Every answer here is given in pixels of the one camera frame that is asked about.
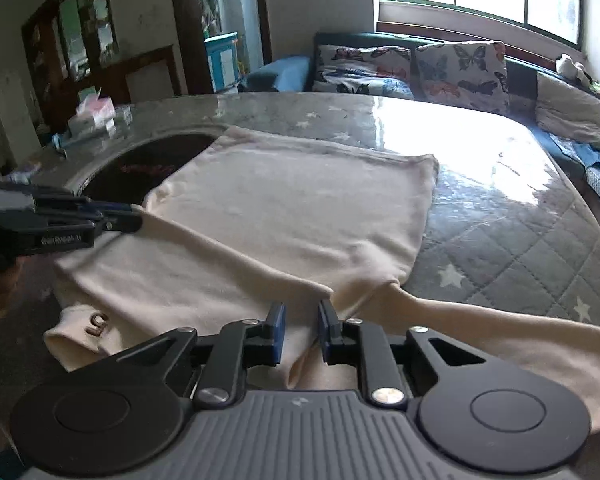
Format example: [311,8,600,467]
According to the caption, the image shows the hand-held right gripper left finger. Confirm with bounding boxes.
[101,301,287,409]

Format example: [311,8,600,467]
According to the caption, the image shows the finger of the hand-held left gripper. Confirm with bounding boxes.
[33,187,133,215]
[80,209,144,235]

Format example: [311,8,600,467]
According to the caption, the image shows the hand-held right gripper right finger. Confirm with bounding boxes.
[318,300,512,407]

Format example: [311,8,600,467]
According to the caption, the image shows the cream sweater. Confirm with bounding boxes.
[44,125,600,434]

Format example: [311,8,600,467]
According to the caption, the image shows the black round cooktop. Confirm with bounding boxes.
[79,131,227,207]

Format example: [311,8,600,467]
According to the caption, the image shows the pink tissue pack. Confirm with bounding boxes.
[67,94,117,137]

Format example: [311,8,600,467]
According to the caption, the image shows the white appliance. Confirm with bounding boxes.
[0,72,44,162]

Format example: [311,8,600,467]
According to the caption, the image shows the dark wooden cabinet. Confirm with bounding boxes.
[20,0,177,133]

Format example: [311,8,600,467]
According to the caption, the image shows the blue and white storage cabinet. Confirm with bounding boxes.
[204,32,241,88]

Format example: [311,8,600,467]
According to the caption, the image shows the grey star quilted table cover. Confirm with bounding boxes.
[30,91,600,343]

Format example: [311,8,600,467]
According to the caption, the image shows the butterfly print pillow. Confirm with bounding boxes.
[414,41,512,117]
[311,44,415,100]

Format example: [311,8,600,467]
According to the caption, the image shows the blue cloth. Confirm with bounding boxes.
[574,141,600,173]

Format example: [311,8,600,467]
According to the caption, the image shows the dark teal sofa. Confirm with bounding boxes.
[239,31,600,228]

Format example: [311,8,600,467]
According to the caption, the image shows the grey cushion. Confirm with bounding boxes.
[534,71,600,150]

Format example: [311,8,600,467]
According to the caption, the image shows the white plush toy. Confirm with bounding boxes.
[555,53,597,87]

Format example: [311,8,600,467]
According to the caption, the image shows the dark wooden door frame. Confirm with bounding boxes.
[167,0,274,97]

